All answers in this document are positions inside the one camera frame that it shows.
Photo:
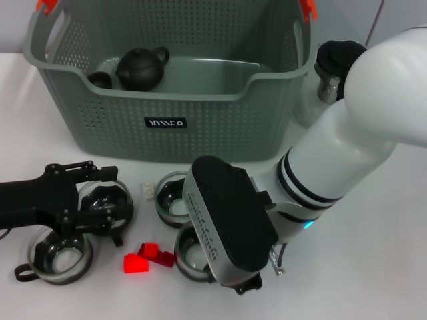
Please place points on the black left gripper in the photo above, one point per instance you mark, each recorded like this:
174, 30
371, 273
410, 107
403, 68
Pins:
40, 200

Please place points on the glass teacup black sleeve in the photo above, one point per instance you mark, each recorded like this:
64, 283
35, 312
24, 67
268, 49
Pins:
63, 263
166, 206
190, 260
126, 196

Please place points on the small black clay teacup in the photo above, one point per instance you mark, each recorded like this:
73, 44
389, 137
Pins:
100, 80

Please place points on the grey-green perforated storage bin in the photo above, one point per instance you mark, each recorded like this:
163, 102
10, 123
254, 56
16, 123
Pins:
213, 133

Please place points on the white toy brick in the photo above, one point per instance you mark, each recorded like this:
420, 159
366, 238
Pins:
147, 192

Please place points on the bright red sloped brick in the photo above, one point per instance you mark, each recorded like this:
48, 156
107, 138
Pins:
135, 265

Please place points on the dark red toy brick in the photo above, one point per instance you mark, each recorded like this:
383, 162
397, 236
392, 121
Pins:
163, 260

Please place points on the black clay teapot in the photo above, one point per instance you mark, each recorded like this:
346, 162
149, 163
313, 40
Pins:
140, 70

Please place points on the glass pitcher black lid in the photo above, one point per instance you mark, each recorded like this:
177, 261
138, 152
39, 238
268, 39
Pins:
333, 56

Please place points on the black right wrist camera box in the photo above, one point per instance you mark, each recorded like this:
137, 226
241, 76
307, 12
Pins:
248, 283

